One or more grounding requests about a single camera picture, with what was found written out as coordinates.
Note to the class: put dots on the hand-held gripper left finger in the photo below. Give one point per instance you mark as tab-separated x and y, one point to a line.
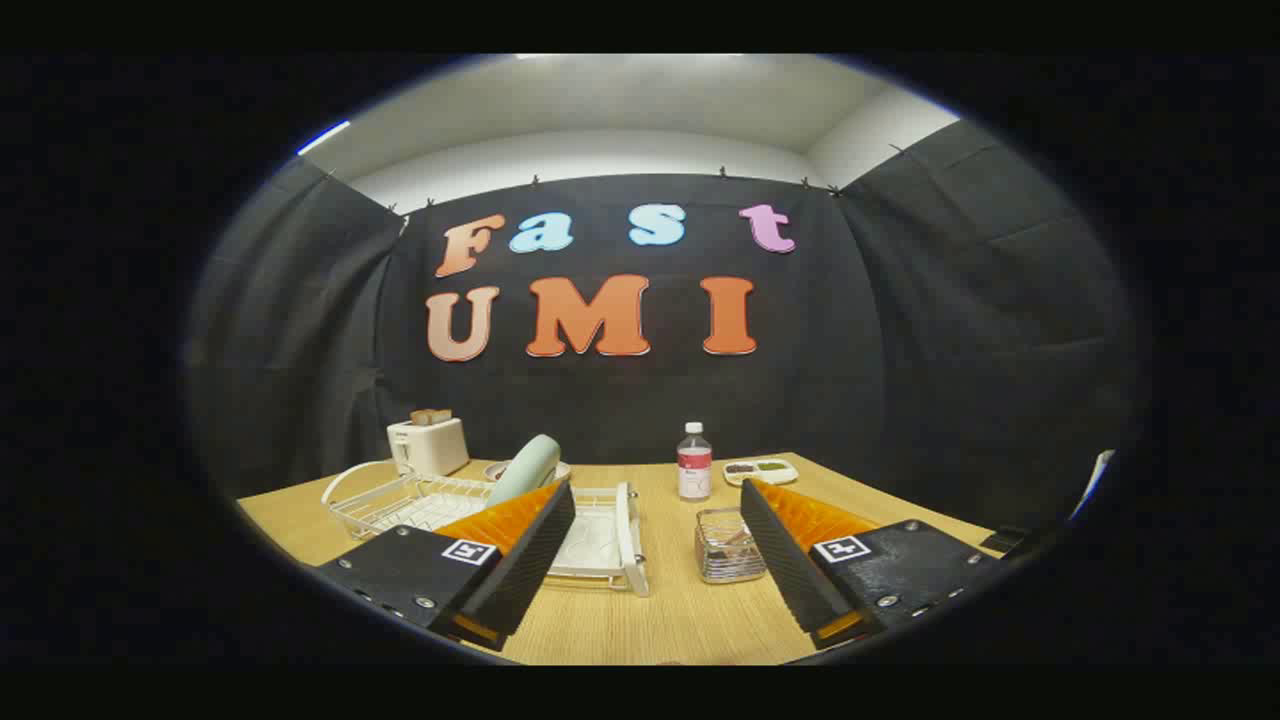
530	560

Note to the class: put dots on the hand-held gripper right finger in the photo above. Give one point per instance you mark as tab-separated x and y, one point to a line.
785	560

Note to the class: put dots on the mint green plate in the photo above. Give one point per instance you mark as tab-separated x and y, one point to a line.
525	468

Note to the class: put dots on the white plate with meat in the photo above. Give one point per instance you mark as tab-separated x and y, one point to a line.
494	470

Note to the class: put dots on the white divided food tray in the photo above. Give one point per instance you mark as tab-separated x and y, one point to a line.
760	471

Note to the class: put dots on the plastic water bottle red label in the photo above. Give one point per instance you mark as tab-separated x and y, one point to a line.
694	470

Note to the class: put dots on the cream white toaster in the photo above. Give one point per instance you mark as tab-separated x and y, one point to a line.
430	447

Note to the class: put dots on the small black flat object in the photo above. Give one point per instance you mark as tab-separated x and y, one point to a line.
1003	541

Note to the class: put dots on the black backdrop cloth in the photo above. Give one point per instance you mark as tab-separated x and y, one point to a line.
900	350

